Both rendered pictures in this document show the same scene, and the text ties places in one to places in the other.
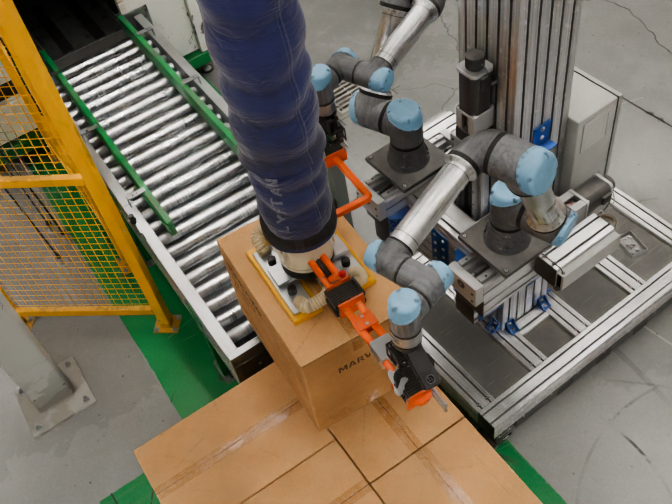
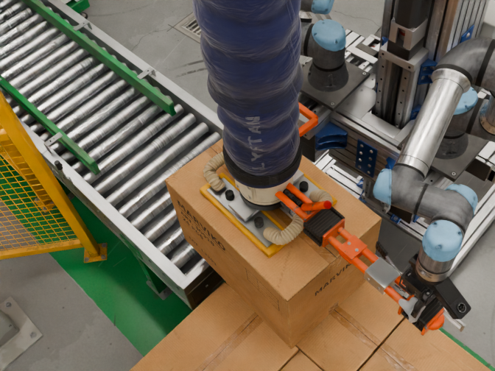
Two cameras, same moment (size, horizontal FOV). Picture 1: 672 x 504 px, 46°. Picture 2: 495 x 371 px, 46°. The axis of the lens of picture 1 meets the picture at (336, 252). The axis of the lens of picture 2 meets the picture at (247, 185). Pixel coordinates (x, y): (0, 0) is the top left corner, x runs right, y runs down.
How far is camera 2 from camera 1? 0.79 m
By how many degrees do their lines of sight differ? 9
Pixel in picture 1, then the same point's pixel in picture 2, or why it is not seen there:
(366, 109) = not seen: hidden behind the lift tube
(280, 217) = (255, 154)
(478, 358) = (390, 246)
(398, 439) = (357, 340)
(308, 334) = (285, 265)
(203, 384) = (141, 304)
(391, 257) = (409, 187)
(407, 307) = (453, 242)
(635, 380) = not seen: outside the picture
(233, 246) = (183, 184)
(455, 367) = not seen: hidden behind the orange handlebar
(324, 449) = (291, 361)
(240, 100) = (230, 32)
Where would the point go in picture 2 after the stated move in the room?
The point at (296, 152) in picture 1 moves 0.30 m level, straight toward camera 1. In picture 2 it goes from (283, 85) to (344, 182)
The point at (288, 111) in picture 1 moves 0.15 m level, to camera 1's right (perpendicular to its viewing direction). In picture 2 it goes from (283, 40) to (348, 18)
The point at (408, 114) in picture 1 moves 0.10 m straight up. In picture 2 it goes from (334, 34) to (335, 11)
